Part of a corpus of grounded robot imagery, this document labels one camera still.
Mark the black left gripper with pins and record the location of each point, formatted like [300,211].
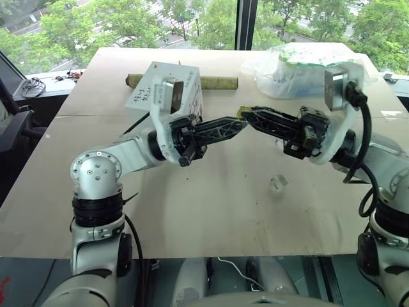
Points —
[183,137]

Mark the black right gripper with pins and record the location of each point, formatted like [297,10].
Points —
[311,134]

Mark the gold coin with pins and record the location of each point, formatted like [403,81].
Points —
[241,112]

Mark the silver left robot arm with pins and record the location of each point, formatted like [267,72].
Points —
[96,172]

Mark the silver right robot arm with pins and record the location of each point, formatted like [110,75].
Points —
[388,150]

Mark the white box with slot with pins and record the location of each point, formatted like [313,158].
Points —
[145,91]

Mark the small black box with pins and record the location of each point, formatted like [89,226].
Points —
[390,77]

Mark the clear plastic bag with contents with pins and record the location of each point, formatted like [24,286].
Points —
[287,80]

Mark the brown cardboard tube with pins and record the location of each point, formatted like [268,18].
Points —
[220,83]

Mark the small clear plastic piece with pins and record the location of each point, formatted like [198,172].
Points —
[278,184]

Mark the thin black stick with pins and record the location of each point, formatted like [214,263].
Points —
[135,124]

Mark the grey rounded shape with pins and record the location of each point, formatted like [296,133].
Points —
[190,281]
[276,275]

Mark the small red black clutter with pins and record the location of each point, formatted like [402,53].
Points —
[72,76]

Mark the pale rounded robot torso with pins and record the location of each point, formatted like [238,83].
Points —
[255,300]

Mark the black chair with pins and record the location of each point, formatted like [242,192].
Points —
[16,128]

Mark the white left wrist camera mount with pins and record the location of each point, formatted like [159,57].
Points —
[158,123]

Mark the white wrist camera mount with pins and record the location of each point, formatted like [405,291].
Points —
[340,129]
[158,123]

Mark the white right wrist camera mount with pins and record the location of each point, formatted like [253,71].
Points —
[340,129]

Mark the dark window frame post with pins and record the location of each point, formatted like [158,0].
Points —
[246,24]

